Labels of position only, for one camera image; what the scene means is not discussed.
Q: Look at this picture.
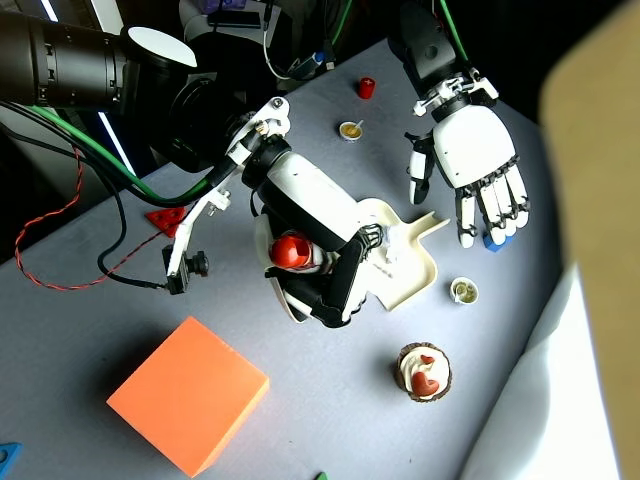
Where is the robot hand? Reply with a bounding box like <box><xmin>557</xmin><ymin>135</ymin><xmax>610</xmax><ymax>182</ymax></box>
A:
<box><xmin>406</xmin><ymin>103</ymin><xmax>532</xmax><ymax>250</ymax></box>
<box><xmin>241</xmin><ymin>142</ymin><xmax>387</xmax><ymax>330</ymax></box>

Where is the cream plastic dustpan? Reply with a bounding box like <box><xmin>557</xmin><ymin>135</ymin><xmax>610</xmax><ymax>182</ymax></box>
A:
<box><xmin>349</xmin><ymin>196</ymin><xmax>452</xmax><ymax>313</ymax></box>

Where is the white bowl of yellow soup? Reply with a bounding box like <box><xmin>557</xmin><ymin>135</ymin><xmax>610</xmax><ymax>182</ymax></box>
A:
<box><xmin>338</xmin><ymin>119</ymin><xmax>366</xmax><ymax>143</ymax></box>

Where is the blue cube block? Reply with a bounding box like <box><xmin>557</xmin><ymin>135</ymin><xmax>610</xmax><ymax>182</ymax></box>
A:
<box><xmin>482</xmin><ymin>230</ymin><xmax>516</xmax><ymax>254</ymax></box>

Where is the blue plug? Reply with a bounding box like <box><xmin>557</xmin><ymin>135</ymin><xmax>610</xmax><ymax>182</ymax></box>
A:
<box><xmin>292</xmin><ymin>48</ymin><xmax>337</xmax><ymax>79</ymax></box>

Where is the tan blurred board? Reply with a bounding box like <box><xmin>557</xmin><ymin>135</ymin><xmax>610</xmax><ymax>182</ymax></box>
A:
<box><xmin>537</xmin><ymin>0</ymin><xmax>640</xmax><ymax>480</ymax></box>

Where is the small white cup with spoon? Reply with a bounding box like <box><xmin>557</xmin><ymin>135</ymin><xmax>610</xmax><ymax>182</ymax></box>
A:
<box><xmin>448</xmin><ymin>275</ymin><xmax>480</xmax><ymax>306</ymax></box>

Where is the red triangle block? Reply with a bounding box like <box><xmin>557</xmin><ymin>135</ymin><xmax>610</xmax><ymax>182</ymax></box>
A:
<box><xmin>144</xmin><ymin>205</ymin><xmax>189</xmax><ymax>239</ymax></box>

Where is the black robot body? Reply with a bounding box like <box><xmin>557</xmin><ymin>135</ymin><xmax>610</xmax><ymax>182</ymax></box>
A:
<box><xmin>178</xmin><ymin>0</ymin><xmax>302</xmax><ymax>96</ymax></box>

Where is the grey tablecloth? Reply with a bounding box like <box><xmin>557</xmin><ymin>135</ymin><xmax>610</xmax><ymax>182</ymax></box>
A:
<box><xmin>0</xmin><ymin>35</ymin><xmax>577</xmax><ymax>480</ymax></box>

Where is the toy cupcake with red hearts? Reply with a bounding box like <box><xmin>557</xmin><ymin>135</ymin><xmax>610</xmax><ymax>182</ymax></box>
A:
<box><xmin>394</xmin><ymin>340</ymin><xmax>454</xmax><ymax>404</ymax></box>

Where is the orange box block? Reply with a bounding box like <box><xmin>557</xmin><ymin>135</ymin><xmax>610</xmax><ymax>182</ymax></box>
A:
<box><xmin>105</xmin><ymin>315</ymin><xmax>272</xmax><ymax>478</ymax></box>

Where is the white cloth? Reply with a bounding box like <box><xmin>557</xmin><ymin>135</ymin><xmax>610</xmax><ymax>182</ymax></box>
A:
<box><xmin>458</xmin><ymin>263</ymin><xmax>625</xmax><ymax>480</ymax></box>

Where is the blue toy block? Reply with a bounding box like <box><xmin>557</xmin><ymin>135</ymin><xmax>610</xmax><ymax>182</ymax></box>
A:
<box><xmin>0</xmin><ymin>441</ymin><xmax>24</xmax><ymax>477</ymax></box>

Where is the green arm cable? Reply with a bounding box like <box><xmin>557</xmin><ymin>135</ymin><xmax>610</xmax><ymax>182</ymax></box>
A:
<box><xmin>438</xmin><ymin>0</ymin><xmax>472</xmax><ymax>65</ymax></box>
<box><xmin>25</xmin><ymin>103</ymin><xmax>237</xmax><ymax>208</ymax></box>

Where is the white cable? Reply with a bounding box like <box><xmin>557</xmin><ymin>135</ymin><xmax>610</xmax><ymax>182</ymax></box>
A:
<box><xmin>261</xmin><ymin>0</ymin><xmax>302</xmax><ymax>82</ymax></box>

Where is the black camera on white bracket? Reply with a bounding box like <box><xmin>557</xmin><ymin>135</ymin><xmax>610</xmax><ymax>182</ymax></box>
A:
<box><xmin>161</xmin><ymin>96</ymin><xmax>292</xmax><ymax>297</ymax></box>

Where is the thin black camera cable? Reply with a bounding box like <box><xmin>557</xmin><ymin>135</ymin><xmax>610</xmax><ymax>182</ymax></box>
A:
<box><xmin>73</xmin><ymin>147</ymin><xmax>170</xmax><ymax>292</ymax></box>

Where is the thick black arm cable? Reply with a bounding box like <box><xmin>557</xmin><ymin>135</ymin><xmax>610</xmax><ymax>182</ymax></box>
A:
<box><xmin>0</xmin><ymin>101</ymin><xmax>147</xmax><ymax>197</ymax></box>

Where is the red twisted cable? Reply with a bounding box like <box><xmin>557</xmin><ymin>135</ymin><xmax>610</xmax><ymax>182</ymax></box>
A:
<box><xmin>13</xmin><ymin>146</ymin><xmax>167</xmax><ymax>292</ymax></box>

